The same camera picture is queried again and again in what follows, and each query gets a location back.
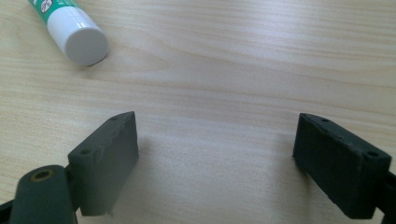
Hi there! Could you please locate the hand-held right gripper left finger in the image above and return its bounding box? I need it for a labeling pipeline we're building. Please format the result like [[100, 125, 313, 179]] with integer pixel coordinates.
[[67, 110, 140, 217]]

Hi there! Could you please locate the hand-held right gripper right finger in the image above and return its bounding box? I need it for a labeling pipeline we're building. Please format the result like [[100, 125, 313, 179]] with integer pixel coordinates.
[[292, 112, 393, 220]]

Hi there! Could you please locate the green and white glue stick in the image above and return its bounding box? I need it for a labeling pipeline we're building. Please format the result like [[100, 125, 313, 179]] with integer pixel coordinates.
[[27, 0, 110, 67]]

